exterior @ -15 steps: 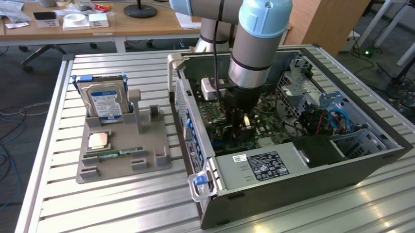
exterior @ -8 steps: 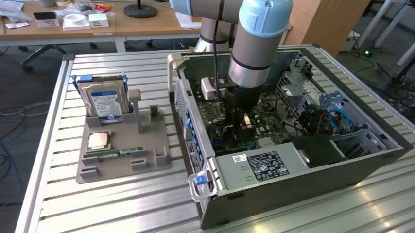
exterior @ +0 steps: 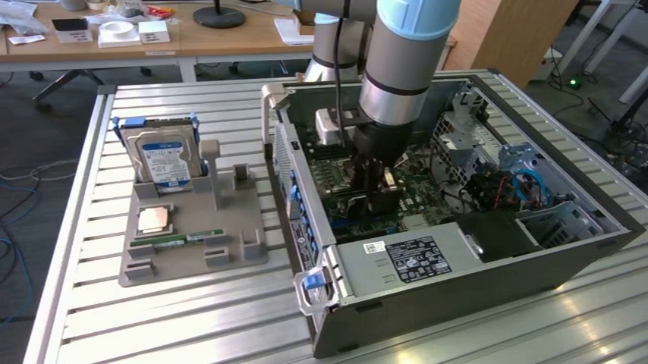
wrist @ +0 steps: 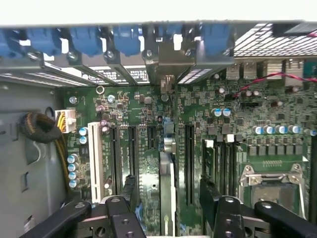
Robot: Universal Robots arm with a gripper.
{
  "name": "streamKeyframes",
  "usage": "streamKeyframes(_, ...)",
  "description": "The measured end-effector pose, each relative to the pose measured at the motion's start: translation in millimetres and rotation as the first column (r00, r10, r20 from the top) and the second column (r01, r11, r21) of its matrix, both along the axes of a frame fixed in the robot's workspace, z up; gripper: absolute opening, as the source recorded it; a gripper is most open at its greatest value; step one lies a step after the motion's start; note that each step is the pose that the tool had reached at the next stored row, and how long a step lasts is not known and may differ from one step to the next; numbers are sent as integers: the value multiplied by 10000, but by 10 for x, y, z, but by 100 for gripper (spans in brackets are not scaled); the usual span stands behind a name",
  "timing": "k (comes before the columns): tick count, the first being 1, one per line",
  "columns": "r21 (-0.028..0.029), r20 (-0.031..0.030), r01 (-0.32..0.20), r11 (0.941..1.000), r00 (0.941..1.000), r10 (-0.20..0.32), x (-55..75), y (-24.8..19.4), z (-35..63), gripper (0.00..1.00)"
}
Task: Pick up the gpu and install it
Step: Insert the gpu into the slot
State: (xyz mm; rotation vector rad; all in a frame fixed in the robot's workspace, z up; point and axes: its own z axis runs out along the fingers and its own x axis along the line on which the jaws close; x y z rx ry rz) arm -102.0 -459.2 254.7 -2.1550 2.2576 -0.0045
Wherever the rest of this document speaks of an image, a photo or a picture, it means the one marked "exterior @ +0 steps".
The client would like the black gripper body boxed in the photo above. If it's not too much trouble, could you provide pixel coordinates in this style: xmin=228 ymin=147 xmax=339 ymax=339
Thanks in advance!
xmin=352 ymin=123 xmax=411 ymax=164

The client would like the green graphics card black fan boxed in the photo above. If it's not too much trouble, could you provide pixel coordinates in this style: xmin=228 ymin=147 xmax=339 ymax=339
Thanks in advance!
xmin=323 ymin=177 xmax=406 ymax=227

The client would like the CPU socket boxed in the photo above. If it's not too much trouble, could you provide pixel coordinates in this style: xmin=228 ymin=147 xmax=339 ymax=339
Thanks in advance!
xmin=336 ymin=157 xmax=357 ymax=187

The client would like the green motherboard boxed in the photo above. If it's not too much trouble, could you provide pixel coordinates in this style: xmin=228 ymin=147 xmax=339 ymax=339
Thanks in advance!
xmin=300 ymin=130 xmax=456 ymax=246

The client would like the blue expansion card retainer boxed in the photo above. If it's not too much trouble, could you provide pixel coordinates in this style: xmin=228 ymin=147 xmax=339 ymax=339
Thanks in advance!
xmin=285 ymin=168 xmax=320 ymax=262

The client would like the perforated metal drive cage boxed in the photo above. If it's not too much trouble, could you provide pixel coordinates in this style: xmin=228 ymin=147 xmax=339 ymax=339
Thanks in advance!
xmin=428 ymin=81 xmax=510 ymax=185

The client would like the grey power supply unit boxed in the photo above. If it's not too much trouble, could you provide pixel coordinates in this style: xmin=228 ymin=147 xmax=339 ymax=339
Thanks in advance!
xmin=336 ymin=221 xmax=490 ymax=299

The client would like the grey open PC case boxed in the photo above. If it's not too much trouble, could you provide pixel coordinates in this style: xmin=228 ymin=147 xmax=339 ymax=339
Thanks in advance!
xmin=260 ymin=67 xmax=648 ymax=359

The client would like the white paper stack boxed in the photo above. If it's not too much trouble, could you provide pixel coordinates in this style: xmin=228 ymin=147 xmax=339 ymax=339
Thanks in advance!
xmin=272 ymin=17 xmax=315 ymax=47

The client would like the metal disk bay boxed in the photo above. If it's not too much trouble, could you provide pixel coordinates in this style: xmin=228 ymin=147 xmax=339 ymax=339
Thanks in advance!
xmin=515 ymin=199 xmax=607 ymax=251

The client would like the grey plastic parts rack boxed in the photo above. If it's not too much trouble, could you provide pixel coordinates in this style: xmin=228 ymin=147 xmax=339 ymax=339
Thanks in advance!
xmin=117 ymin=139 xmax=269 ymax=288

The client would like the wooden cabinet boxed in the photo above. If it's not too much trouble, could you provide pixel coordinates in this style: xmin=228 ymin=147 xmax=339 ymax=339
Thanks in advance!
xmin=444 ymin=0 xmax=578 ymax=89

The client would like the hard disk with blue carrier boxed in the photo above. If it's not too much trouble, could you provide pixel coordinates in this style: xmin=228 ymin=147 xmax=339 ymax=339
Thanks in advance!
xmin=110 ymin=112 xmax=206 ymax=195

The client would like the green RAM stick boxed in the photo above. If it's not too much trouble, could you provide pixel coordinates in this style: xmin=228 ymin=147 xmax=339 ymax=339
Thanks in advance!
xmin=129 ymin=228 xmax=224 ymax=247

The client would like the wooden desk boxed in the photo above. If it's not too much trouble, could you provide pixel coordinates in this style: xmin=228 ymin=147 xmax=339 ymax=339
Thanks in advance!
xmin=0 ymin=0 xmax=182 ymax=73
xmin=178 ymin=0 xmax=456 ymax=73

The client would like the silver CPU chip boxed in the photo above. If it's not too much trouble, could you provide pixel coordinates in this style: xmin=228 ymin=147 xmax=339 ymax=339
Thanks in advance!
xmin=136 ymin=206 xmax=170 ymax=234

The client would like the black round lamp base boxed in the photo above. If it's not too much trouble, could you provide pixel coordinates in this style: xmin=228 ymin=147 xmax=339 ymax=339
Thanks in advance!
xmin=190 ymin=0 xmax=248 ymax=30

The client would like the white cube box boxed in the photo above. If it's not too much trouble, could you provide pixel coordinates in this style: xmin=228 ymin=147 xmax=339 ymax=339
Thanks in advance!
xmin=137 ymin=20 xmax=170 ymax=46

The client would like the flat white box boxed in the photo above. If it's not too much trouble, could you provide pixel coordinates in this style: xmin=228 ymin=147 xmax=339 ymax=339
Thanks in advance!
xmin=97 ymin=30 xmax=142 ymax=49

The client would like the white tape roll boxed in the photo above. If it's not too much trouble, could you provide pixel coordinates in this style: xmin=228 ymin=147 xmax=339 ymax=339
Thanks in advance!
xmin=98 ymin=20 xmax=136 ymax=39

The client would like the black office chair base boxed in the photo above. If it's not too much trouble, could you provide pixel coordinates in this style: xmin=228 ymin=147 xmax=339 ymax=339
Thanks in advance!
xmin=27 ymin=66 xmax=153 ymax=113

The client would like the white box with black lid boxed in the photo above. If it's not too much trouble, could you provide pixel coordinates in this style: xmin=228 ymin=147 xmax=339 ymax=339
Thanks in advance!
xmin=52 ymin=17 xmax=93 ymax=43

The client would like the white paper label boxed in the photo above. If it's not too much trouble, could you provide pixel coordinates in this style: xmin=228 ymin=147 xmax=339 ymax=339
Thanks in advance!
xmin=6 ymin=33 xmax=47 ymax=46

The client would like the clear plastic bag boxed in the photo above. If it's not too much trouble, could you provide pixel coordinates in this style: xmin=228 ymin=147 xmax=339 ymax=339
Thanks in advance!
xmin=0 ymin=0 xmax=49 ymax=36

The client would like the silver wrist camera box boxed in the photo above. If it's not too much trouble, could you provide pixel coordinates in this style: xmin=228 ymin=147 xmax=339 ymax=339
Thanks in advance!
xmin=312 ymin=108 xmax=357 ymax=147

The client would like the black wire bundle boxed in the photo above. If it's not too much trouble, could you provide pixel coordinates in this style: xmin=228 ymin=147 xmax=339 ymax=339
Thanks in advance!
xmin=463 ymin=172 xmax=499 ymax=212

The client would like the red wire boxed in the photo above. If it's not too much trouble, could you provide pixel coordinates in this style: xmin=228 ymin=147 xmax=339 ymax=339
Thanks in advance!
xmin=496 ymin=177 xmax=512 ymax=210

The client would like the beige case handle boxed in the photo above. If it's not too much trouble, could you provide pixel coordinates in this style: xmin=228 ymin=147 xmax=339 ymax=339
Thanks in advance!
xmin=260 ymin=84 xmax=288 ymax=111
xmin=295 ymin=265 xmax=340 ymax=316

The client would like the blue wire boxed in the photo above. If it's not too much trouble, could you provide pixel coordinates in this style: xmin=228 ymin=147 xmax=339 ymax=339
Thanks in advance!
xmin=511 ymin=171 xmax=554 ymax=210

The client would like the white table frame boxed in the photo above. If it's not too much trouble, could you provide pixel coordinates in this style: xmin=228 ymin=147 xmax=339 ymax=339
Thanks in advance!
xmin=554 ymin=0 xmax=648 ymax=105

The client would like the white floor cable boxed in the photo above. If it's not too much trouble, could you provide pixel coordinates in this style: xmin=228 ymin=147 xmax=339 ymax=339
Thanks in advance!
xmin=0 ymin=158 xmax=77 ymax=182

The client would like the blue floor cable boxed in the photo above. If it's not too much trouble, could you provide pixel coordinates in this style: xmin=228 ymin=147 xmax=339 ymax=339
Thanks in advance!
xmin=0 ymin=181 xmax=39 ymax=327

